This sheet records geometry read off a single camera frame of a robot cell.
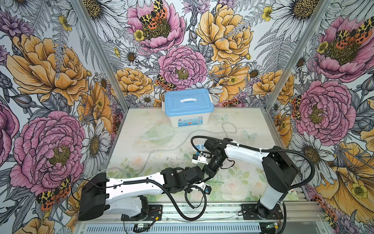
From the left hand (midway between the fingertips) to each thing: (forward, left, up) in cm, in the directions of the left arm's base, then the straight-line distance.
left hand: (190, 175), depth 77 cm
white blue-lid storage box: (+44, +1, +7) cm, 44 cm away
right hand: (-4, -7, 0) cm, 8 cm away
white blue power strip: (+9, -5, +14) cm, 17 cm away
